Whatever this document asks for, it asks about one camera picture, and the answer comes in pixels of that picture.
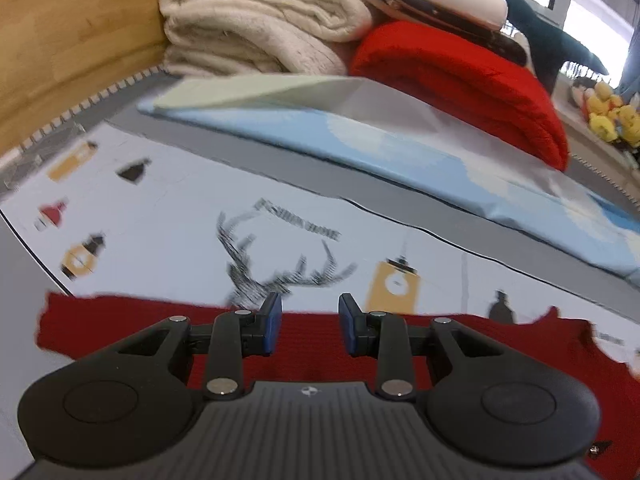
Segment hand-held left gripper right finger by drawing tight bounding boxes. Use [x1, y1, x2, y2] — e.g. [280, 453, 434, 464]
[338, 293, 507, 401]

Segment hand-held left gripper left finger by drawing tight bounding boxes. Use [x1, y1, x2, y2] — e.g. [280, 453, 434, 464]
[107, 292, 284, 401]

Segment red knitted garment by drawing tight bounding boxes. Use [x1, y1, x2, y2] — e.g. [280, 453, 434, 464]
[37, 292, 640, 467]

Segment printed grey white bed sheet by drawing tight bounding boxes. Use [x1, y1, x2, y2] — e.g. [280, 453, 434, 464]
[0, 66, 640, 480]

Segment light blue folded sheet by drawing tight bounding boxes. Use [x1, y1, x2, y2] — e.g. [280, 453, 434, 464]
[137, 75, 640, 279]

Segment red folded blanket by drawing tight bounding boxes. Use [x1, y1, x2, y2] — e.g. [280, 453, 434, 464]
[349, 21, 571, 171]

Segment cream folded blanket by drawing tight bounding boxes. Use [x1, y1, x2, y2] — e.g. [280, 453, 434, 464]
[159, 0, 374, 79]

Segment yellow plush toys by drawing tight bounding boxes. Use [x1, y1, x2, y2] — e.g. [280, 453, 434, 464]
[574, 80, 640, 150]

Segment dark teal plush shark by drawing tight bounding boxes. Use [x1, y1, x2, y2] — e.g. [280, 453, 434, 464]
[465, 0, 609, 97]

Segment window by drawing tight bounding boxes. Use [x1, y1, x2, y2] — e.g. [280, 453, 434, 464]
[487, 0, 640, 92]

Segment wooden bed frame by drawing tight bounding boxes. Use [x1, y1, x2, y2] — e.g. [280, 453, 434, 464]
[0, 0, 182, 149]

